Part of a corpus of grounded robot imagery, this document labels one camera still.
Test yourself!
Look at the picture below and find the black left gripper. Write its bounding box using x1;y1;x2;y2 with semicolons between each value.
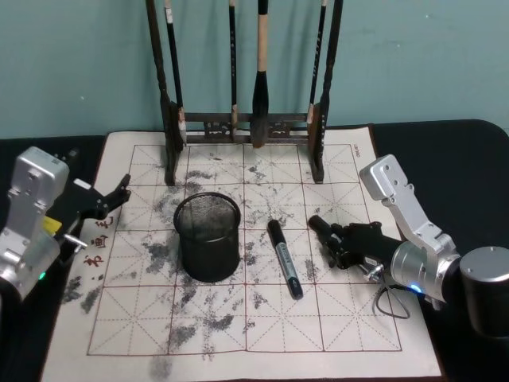
58;173;133;241

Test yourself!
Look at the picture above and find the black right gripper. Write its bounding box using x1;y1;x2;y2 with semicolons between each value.
308;214;403;276

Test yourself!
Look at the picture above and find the black marker pen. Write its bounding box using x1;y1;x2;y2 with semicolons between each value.
266;218;304;301

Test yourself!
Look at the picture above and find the dark wooden brush rack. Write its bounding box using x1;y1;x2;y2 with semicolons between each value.
144;0;345;187

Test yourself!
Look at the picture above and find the white gridded calligraphy mat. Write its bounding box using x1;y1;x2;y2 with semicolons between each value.
38;123;445;382

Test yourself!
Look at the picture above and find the black mesh pen cup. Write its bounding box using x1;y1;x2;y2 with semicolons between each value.
173;191;243;284

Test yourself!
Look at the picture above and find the black brush with white tip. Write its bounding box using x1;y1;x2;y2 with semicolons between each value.
163;0;188;145

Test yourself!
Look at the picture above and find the black table cloth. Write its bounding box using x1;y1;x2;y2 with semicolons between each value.
0;118;509;382

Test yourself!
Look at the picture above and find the thin black calligraphy brush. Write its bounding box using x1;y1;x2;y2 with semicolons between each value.
227;0;240;139

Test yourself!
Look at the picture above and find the black brush with white print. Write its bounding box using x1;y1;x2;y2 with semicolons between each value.
307;0;328;125

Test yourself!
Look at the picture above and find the thin dark right gripper cable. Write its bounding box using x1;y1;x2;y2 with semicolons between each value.
372;283;410;320

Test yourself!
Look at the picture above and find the large tan-handled calligraphy brush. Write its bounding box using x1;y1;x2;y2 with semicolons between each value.
249;0;272;149

